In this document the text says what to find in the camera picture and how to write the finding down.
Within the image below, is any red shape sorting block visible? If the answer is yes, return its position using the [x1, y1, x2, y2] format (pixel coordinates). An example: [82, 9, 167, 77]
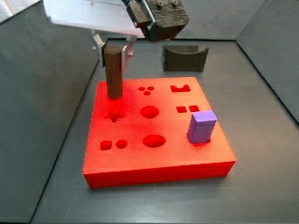
[83, 77, 236, 188]

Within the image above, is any purple rectangular block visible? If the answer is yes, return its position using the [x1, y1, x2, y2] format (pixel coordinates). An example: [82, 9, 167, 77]
[187, 110, 218, 144]

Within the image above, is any black curved holder stand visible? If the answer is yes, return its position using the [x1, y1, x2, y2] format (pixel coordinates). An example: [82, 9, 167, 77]
[163, 45, 210, 72]

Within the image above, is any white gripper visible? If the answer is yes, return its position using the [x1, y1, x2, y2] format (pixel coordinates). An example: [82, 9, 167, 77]
[43, 0, 144, 72]

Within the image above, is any brown hexagon prism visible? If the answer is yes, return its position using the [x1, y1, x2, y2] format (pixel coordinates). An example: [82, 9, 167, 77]
[104, 45, 123, 100]

